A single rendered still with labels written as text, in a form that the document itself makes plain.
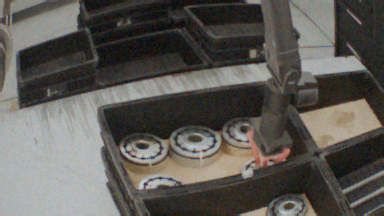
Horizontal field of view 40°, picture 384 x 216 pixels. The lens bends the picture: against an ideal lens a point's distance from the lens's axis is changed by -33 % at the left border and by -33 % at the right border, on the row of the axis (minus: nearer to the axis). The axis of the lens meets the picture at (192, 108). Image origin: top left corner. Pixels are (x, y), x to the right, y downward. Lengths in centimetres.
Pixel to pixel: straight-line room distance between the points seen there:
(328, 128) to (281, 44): 48
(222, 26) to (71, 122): 109
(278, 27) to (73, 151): 75
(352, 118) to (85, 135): 75
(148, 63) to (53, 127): 97
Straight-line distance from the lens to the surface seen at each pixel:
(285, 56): 124
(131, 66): 270
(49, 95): 237
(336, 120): 170
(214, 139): 154
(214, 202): 132
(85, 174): 167
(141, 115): 153
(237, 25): 280
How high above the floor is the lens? 177
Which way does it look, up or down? 34 degrees down
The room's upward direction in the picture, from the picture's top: 3 degrees clockwise
